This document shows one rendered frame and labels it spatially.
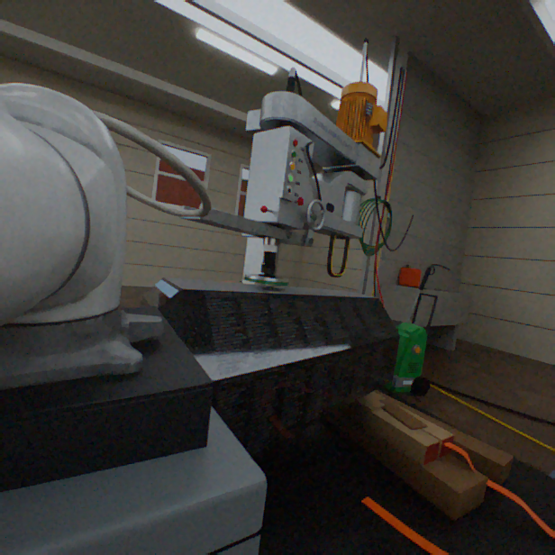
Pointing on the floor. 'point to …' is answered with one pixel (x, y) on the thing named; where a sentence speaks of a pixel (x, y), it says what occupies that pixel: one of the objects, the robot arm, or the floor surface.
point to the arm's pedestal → (145, 506)
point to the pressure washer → (411, 356)
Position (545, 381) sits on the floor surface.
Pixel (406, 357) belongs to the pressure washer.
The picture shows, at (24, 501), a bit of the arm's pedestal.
